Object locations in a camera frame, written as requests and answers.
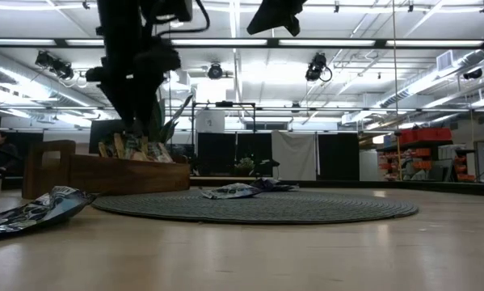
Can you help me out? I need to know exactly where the wooden tea box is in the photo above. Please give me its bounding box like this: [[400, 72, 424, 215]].
[[22, 140, 191, 200]]

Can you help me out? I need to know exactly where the white sign box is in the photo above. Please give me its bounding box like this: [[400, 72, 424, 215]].
[[196, 109, 225, 133]]

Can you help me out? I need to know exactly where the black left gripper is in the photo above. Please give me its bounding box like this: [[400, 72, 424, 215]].
[[86, 38, 182, 133]]

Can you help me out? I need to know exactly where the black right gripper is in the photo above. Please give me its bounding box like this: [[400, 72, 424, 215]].
[[246, 0, 307, 37]]

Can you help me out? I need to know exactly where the round grey woven placemat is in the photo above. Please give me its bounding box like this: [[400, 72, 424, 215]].
[[90, 188, 419, 226]]

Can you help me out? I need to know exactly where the black desk lamp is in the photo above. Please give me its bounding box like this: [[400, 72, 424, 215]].
[[254, 158, 281, 179]]

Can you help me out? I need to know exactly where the black overhead camera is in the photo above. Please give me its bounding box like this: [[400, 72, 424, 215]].
[[305, 52, 333, 83], [208, 62, 225, 81], [462, 67, 484, 81], [35, 50, 75, 81]]

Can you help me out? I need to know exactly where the blue white foil packet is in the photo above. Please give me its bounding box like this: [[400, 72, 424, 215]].
[[0, 185, 98, 240]]

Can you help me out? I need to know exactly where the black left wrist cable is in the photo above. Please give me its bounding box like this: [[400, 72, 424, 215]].
[[154, 0, 211, 38]]

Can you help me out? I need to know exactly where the shelf with red bins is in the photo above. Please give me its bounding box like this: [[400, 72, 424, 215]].
[[377, 127, 478, 183]]

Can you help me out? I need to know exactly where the person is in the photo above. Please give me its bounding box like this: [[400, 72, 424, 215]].
[[0, 130, 23, 175]]

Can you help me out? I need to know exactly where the yellow hanging cable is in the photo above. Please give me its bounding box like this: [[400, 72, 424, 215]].
[[391, 0, 402, 182]]

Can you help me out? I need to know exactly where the overhead light bar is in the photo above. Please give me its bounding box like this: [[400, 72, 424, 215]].
[[0, 37, 484, 51]]

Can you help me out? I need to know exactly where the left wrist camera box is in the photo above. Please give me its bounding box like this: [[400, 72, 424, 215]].
[[155, 0, 194, 23]]

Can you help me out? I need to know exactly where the tea packet with picture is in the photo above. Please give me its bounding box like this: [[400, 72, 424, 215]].
[[146, 141, 175, 163]]

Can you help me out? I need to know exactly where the small green potted plant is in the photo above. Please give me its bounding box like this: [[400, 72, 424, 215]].
[[235, 156, 256, 177]]

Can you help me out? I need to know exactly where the white hanging sheet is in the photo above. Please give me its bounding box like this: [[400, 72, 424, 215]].
[[271, 130, 318, 182]]

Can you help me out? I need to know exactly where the white air vent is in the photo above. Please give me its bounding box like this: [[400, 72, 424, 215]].
[[436, 50, 455, 72]]

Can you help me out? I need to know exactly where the green snake plant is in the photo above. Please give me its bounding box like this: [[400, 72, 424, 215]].
[[146, 93, 194, 146]]

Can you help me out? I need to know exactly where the white grey tea packet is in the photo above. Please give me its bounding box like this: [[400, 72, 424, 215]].
[[200, 182, 263, 200]]

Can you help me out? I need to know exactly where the black metal stand frame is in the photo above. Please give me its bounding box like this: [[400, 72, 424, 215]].
[[191, 100, 258, 179]]

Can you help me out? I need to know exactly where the black partition panel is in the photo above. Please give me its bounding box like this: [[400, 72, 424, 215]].
[[317, 132, 360, 182], [196, 132, 273, 178]]

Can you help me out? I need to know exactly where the black computer monitor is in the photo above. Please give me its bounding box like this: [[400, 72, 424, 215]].
[[89, 119, 125, 155]]

